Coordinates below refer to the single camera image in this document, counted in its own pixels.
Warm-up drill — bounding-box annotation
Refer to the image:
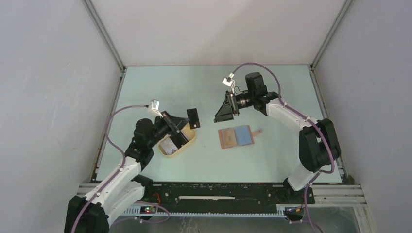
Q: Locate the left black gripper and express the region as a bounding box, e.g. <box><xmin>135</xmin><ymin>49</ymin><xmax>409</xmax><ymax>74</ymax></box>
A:
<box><xmin>147</xmin><ymin>111</ymin><xmax>189</xmax><ymax>148</ymax></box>

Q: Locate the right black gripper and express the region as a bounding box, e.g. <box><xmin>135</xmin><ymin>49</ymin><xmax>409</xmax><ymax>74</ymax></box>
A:
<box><xmin>214</xmin><ymin>91</ymin><xmax>255</xmax><ymax>123</ymax></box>

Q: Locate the yellow oval tray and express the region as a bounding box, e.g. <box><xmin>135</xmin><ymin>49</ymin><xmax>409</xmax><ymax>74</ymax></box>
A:
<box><xmin>157</xmin><ymin>123</ymin><xmax>197</xmax><ymax>158</ymax></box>

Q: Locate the black VIP credit card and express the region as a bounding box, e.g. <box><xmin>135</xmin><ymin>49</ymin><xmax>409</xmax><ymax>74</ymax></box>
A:
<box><xmin>187</xmin><ymin>108</ymin><xmax>201</xmax><ymax>129</ymax></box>

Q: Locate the tan credit card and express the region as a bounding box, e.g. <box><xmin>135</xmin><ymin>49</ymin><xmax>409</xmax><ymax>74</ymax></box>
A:
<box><xmin>222</xmin><ymin>128</ymin><xmax>237</xmax><ymax>148</ymax></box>

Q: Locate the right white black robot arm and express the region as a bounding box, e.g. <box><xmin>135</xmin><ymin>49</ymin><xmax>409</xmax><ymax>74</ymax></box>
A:
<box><xmin>214</xmin><ymin>72</ymin><xmax>342</xmax><ymax>203</ymax></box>

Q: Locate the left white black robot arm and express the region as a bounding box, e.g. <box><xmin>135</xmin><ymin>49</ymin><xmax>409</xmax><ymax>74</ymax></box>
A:
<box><xmin>64</xmin><ymin>111</ymin><xmax>190</xmax><ymax>233</ymax></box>

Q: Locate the credit card stack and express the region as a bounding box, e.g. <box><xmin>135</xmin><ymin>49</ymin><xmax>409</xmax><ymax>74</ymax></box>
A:
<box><xmin>160</xmin><ymin>127</ymin><xmax>194</xmax><ymax>154</ymax></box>

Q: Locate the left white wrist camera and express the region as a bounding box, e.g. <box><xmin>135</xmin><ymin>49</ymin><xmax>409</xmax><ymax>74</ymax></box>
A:
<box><xmin>147</xmin><ymin>99</ymin><xmax>163</xmax><ymax>118</ymax></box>

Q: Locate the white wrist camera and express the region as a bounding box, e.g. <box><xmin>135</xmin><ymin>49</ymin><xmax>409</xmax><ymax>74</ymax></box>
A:
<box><xmin>147</xmin><ymin>99</ymin><xmax>163</xmax><ymax>118</ymax></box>
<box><xmin>222</xmin><ymin>73</ymin><xmax>236</xmax><ymax>93</ymax></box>

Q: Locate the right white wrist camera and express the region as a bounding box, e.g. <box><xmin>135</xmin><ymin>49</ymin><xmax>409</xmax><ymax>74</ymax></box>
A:
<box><xmin>222</xmin><ymin>73</ymin><xmax>236</xmax><ymax>93</ymax></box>

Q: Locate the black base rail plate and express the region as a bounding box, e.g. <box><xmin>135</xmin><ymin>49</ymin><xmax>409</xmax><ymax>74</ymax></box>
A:
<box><xmin>142</xmin><ymin>182</ymin><xmax>315</xmax><ymax>215</ymax></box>

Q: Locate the aluminium frame rail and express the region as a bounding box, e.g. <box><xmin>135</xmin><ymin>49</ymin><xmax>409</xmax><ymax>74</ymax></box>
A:
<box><xmin>74</xmin><ymin>183</ymin><xmax>368</xmax><ymax>218</ymax></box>

